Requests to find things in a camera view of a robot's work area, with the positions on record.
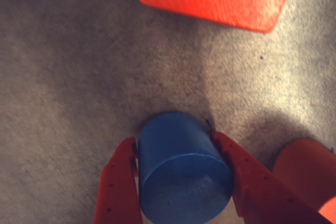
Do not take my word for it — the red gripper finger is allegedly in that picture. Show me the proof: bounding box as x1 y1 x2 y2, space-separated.
93 136 144 224
209 131 334 224

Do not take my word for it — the blue cylinder block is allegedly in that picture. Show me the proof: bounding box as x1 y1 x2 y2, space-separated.
137 111 235 224

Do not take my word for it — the red rounded triangle block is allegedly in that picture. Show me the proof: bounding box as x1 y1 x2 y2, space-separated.
271 138 336 224

